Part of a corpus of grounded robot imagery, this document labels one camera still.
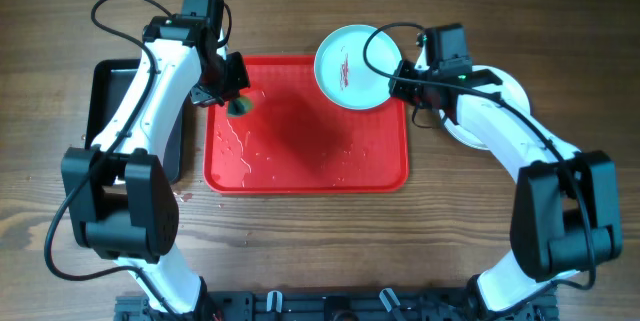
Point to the white plate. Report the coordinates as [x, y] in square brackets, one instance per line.
[514, 93]

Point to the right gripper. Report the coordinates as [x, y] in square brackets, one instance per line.
[411, 72]

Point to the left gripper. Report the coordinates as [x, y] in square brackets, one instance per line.
[241, 80]

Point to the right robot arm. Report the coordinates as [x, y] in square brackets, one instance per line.
[566, 217]

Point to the green yellow sponge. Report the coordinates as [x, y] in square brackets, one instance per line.
[239, 106]

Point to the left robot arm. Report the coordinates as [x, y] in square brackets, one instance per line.
[118, 197]

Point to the red plastic tray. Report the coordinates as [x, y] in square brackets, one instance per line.
[297, 141]

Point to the light blue plate top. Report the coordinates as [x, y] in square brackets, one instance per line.
[343, 76]

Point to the black rectangular tray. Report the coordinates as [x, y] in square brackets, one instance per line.
[111, 81]

